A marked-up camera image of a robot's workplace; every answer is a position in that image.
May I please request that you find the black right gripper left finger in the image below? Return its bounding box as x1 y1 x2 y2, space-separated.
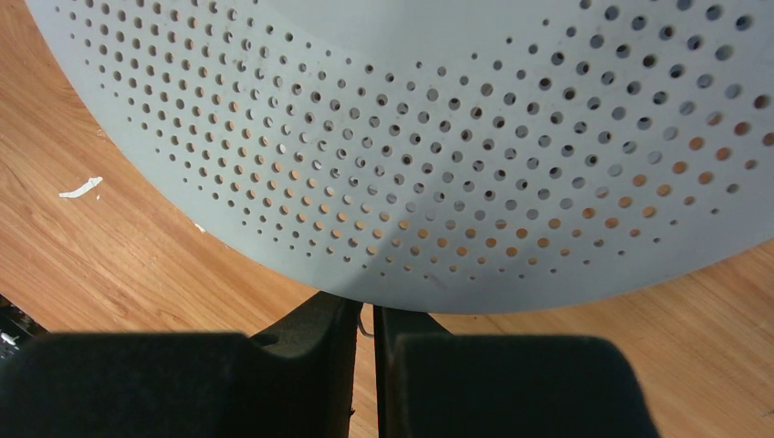
1 292 361 437

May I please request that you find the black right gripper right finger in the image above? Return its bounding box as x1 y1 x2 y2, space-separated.
373 307 659 437

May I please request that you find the grey perforated cable spool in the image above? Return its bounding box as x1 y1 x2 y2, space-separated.
27 1 773 314

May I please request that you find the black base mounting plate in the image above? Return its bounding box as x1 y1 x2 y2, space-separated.
0 296 47 361

